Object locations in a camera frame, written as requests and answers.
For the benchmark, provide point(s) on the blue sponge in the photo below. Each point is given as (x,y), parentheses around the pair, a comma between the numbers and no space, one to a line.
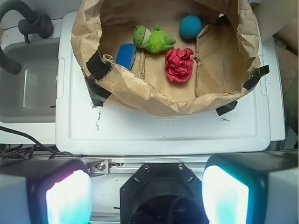
(126,55)

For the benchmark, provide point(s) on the crumpled red paper ball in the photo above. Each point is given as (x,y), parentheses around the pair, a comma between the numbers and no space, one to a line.
(178,64)

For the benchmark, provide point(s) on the aluminium rail frame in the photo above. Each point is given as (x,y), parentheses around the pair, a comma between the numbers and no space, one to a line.
(109,173)

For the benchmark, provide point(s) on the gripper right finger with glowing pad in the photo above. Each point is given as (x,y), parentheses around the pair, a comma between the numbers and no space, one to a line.
(252,188)

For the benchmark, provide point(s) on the brown paper bag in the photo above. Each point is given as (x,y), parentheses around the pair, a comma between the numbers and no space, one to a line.
(226,65)

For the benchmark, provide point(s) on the blue knitted ball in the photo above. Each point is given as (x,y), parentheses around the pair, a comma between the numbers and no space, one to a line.
(189,27)

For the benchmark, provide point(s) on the green plush frog toy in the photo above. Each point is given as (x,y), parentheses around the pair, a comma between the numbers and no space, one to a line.
(154,41)

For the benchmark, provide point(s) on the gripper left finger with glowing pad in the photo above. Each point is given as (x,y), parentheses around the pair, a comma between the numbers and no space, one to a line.
(45,192)

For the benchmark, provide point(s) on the black octagonal mount plate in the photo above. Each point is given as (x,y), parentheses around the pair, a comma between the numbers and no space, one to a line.
(162,193)

